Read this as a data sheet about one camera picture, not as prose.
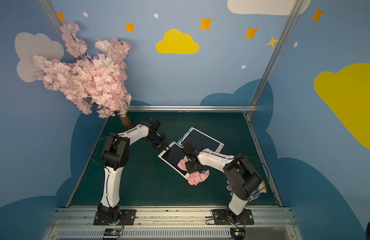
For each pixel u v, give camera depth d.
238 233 0.73
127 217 0.74
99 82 0.59
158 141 0.89
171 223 0.74
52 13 0.70
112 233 0.72
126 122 1.01
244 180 0.46
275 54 0.86
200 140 1.07
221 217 0.75
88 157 1.01
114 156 0.59
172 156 1.01
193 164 0.77
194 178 0.84
